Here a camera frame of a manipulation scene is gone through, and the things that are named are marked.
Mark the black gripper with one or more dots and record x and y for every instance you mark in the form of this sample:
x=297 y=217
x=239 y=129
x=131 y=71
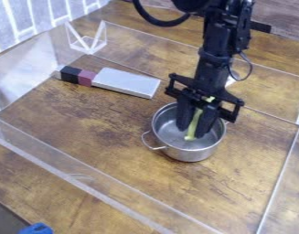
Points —
x=219 y=104

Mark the stainless steel pot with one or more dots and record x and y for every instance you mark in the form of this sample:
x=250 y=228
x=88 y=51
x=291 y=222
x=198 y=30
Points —
x=166 y=138

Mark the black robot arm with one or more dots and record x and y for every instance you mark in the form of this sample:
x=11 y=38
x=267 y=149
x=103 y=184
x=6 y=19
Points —
x=226 y=38

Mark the grey toy cleaver knife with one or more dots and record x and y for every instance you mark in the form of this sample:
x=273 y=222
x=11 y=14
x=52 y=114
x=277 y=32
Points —
x=111 y=79

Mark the blue object at corner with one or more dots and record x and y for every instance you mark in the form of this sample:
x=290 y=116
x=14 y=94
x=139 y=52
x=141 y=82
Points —
x=38 y=228

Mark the clear acrylic corner bracket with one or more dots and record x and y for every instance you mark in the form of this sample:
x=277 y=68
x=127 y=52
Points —
x=86 y=44

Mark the clear acrylic enclosure wall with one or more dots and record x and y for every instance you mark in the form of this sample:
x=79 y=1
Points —
x=80 y=167

